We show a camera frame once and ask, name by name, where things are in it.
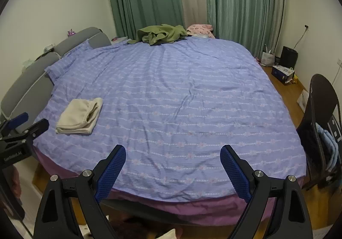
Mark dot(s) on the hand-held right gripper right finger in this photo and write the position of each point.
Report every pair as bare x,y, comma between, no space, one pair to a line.
236,174

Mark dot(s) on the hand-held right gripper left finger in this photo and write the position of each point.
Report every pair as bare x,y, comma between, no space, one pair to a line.
112,172

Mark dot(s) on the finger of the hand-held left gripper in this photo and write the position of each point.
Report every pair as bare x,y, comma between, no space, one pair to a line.
16,120
34,128

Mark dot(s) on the cream pants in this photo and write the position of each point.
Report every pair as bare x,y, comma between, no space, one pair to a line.
77,116

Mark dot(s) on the grey padded headboard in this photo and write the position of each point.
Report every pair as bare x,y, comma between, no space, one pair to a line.
26,81

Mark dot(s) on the blue floral pillow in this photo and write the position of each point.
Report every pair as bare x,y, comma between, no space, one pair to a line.
69,62

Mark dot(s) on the light blue cloth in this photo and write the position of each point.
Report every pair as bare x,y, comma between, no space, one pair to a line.
327,145

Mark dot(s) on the bed with purple sheet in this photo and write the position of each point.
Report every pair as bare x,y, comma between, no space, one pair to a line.
173,94

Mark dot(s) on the white plastic bag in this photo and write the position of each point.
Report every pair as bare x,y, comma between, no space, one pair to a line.
303,100

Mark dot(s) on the purple toy figure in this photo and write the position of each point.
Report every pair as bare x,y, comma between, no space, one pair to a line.
71,33

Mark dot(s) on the blue cardboard box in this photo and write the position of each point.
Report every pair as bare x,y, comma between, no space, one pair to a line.
282,74

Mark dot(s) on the yellow toy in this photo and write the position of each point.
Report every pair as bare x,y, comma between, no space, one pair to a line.
295,78

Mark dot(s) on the black chair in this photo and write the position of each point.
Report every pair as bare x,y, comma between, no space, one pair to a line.
320,94

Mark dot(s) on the white tote bag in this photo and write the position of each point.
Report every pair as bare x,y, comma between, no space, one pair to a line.
267,59

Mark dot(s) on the black box appliance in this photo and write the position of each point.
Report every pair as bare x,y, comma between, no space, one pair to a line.
288,57

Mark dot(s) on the olive green garment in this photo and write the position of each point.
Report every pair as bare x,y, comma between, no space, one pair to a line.
160,33

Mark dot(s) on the pink printed garment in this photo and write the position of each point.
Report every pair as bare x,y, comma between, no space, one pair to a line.
200,30

